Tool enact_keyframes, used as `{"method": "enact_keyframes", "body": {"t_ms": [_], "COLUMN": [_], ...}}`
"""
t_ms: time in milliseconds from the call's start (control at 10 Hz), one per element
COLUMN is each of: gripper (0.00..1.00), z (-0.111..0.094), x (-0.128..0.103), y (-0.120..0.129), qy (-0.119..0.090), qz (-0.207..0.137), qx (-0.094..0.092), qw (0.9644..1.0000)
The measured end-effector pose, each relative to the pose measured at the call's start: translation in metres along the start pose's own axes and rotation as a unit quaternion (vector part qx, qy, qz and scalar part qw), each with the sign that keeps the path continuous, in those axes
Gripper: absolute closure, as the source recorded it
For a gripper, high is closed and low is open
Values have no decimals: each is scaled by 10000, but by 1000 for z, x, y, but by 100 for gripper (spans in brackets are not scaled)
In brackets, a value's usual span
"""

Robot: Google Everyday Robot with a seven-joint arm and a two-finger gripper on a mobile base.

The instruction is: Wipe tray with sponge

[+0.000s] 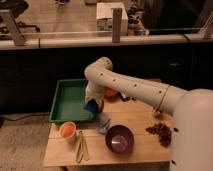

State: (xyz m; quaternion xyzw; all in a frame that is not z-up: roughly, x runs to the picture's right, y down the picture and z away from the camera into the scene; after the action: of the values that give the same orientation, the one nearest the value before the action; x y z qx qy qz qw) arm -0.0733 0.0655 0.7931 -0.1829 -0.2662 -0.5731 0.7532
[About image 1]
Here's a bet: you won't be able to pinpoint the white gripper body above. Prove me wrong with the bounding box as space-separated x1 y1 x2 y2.
85 82 104 106

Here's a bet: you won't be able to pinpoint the blue sponge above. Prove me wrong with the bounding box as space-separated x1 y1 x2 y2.
84 99 99 114

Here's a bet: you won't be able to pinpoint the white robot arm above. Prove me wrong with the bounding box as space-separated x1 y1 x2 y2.
84 57 213 171

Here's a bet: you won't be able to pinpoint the green plastic tray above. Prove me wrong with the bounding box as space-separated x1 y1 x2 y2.
49 79 95 124

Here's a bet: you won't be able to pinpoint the orange filled white cup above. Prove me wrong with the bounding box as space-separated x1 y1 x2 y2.
59 122 76 143

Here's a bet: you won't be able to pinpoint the purple bowl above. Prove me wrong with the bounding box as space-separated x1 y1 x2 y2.
105 125 134 154

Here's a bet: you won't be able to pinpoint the wooden railing shelf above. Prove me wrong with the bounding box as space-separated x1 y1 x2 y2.
0 10 213 50

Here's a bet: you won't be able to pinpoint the wooden tongs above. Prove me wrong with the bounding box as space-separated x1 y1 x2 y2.
76 131 89 163

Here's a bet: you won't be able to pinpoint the white cardboard box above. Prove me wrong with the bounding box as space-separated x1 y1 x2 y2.
96 2 128 35

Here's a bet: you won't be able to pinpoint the black office chair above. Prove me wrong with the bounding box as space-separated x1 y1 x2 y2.
0 0 40 34

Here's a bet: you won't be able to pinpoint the black floor cable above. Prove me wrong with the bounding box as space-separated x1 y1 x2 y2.
0 113 51 123

